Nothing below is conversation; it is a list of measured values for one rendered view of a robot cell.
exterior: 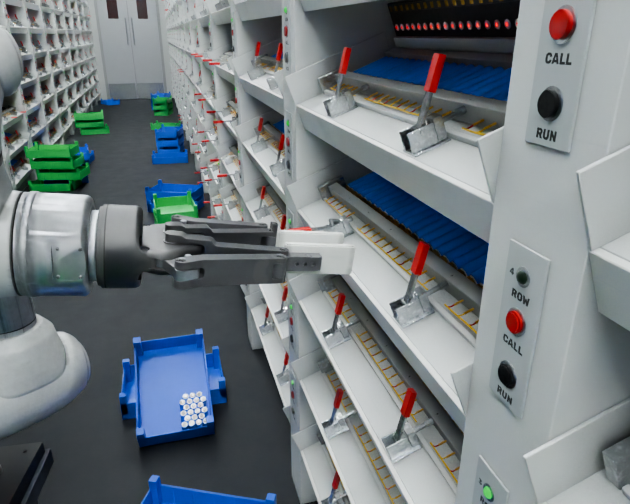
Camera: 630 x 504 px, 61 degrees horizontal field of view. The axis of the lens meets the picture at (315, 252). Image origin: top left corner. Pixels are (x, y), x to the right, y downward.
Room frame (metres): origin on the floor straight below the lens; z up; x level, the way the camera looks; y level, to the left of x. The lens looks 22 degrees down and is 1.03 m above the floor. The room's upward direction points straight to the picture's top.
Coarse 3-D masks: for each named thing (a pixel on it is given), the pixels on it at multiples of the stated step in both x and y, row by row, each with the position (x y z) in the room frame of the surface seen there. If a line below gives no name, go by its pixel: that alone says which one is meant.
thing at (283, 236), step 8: (280, 232) 0.50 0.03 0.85; (288, 232) 0.51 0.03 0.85; (296, 232) 0.51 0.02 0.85; (304, 232) 0.51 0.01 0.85; (312, 232) 0.51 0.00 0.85; (320, 232) 0.52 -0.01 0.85; (328, 232) 0.52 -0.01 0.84; (336, 232) 0.52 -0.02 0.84; (280, 240) 0.50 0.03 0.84; (288, 240) 0.50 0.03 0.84; (296, 240) 0.51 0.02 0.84; (304, 240) 0.51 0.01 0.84; (312, 240) 0.51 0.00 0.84; (320, 240) 0.51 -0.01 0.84; (328, 240) 0.52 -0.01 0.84; (336, 240) 0.52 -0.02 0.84
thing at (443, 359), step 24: (336, 168) 0.97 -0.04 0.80; (360, 168) 0.99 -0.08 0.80; (312, 192) 0.96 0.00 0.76; (312, 216) 0.90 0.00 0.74; (336, 216) 0.86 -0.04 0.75; (360, 240) 0.75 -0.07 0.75; (384, 240) 0.72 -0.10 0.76; (360, 264) 0.68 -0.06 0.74; (384, 264) 0.66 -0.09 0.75; (408, 264) 0.64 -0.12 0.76; (360, 288) 0.63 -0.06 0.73; (384, 288) 0.60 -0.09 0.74; (384, 312) 0.55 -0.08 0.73; (456, 312) 0.51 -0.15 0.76; (408, 336) 0.50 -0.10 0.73; (432, 336) 0.49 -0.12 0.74; (456, 336) 0.47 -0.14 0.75; (408, 360) 0.51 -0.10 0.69; (432, 360) 0.45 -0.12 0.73; (456, 360) 0.44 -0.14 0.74; (432, 384) 0.44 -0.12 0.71; (456, 384) 0.37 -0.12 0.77; (456, 408) 0.39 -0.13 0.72
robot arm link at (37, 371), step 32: (0, 32) 0.94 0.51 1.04; (0, 64) 0.91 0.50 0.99; (0, 320) 0.85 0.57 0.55; (32, 320) 0.90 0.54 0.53; (0, 352) 0.83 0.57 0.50; (32, 352) 0.85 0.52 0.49; (64, 352) 0.91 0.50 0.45; (0, 384) 0.81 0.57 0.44; (32, 384) 0.84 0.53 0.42; (64, 384) 0.88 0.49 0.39; (0, 416) 0.80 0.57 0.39; (32, 416) 0.83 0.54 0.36
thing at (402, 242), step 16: (336, 192) 0.90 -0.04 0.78; (352, 208) 0.83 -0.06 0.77; (368, 208) 0.79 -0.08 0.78; (368, 224) 0.77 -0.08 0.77; (384, 224) 0.72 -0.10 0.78; (400, 240) 0.66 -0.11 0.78; (432, 256) 0.60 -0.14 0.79; (432, 272) 0.58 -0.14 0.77; (448, 272) 0.55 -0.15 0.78; (448, 288) 0.54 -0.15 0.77; (464, 288) 0.51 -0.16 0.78; (480, 288) 0.50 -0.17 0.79; (464, 304) 0.51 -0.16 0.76; (480, 304) 0.48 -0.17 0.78; (464, 320) 0.48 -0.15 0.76
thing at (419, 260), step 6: (420, 246) 0.53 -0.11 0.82; (426, 246) 0.53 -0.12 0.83; (420, 252) 0.53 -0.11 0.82; (426, 252) 0.53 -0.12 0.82; (414, 258) 0.54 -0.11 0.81; (420, 258) 0.53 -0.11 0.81; (414, 264) 0.53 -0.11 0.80; (420, 264) 0.53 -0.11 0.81; (414, 270) 0.53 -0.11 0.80; (420, 270) 0.53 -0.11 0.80; (414, 276) 0.53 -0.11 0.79; (414, 282) 0.53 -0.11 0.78; (408, 288) 0.53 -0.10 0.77; (414, 288) 0.53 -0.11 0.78; (408, 294) 0.53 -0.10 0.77; (408, 300) 0.52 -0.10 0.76
